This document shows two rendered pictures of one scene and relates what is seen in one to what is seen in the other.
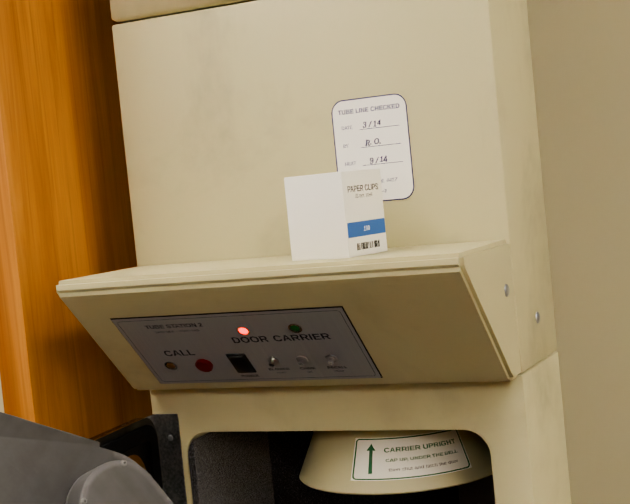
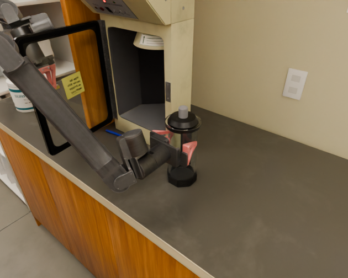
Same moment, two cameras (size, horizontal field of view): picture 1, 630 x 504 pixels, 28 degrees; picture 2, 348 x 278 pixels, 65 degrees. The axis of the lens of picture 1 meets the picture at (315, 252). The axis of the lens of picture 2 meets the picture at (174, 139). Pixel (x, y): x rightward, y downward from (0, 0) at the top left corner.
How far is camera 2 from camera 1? 0.37 m
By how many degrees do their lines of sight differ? 34
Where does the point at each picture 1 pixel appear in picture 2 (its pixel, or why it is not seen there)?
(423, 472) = (154, 44)
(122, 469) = not seen: outside the picture
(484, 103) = not seen: outside the picture
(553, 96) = not seen: outside the picture
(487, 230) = not seen: outside the picture
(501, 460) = (165, 45)
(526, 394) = (172, 29)
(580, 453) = (223, 45)
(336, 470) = (137, 41)
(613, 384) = (233, 28)
